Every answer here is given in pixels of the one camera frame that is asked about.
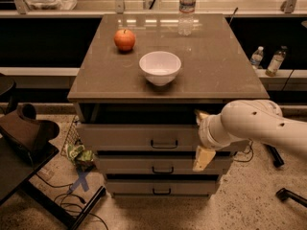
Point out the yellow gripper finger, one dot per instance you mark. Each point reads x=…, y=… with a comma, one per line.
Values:
x=203, y=157
x=200, y=115

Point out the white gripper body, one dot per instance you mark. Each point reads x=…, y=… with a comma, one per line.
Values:
x=204, y=132

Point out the grey top drawer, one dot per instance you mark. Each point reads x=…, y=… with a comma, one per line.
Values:
x=139, y=137

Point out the grey drawer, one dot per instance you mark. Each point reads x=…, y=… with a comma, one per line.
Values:
x=133, y=164
x=139, y=137
x=162, y=188

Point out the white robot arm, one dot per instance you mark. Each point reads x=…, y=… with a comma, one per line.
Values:
x=257, y=120

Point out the grey drawer cabinet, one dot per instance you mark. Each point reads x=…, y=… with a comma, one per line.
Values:
x=137, y=92

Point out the grey bottom drawer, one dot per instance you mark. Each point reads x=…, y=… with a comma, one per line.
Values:
x=162, y=188

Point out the grey middle drawer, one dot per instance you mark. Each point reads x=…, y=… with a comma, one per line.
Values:
x=133, y=164

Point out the white bowl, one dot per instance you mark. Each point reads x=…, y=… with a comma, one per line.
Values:
x=159, y=67

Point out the black stand leg right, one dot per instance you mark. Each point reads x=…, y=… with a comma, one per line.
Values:
x=276, y=158

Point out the small water bottle on ledge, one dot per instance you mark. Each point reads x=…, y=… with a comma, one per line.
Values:
x=257, y=57

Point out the black caster leg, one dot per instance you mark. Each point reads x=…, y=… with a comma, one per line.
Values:
x=284, y=194

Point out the yellowish bottle on ledge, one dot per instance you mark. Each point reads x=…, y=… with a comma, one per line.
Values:
x=276, y=61

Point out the red apple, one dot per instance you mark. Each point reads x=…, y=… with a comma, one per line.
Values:
x=124, y=40

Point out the clear water bottle on cabinet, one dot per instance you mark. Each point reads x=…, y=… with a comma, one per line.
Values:
x=186, y=16

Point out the green snack bag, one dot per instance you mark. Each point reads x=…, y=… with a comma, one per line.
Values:
x=79, y=156

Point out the blue tape cross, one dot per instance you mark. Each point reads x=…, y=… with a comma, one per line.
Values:
x=81, y=181

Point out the dark brown chair part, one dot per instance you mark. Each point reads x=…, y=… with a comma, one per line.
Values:
x=28, y=135

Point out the black desk left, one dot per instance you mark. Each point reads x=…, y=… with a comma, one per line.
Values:
x=15, y=175

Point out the wire basket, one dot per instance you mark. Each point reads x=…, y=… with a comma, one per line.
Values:
x=72, y=137

